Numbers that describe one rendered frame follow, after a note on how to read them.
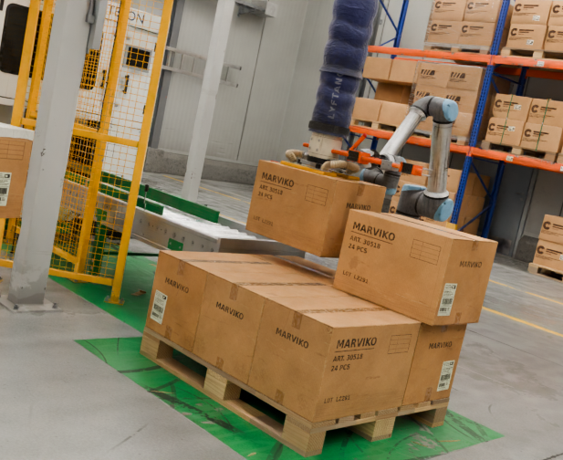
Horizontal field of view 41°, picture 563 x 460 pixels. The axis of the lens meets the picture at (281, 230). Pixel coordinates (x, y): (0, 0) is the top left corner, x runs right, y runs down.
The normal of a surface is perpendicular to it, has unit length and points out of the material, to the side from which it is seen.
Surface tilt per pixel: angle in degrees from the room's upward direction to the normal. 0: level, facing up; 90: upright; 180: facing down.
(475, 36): 90
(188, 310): 90
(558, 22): 93
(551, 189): 90
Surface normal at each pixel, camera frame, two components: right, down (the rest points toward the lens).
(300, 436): -0.70, -0.05
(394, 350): 0.68, 0.23
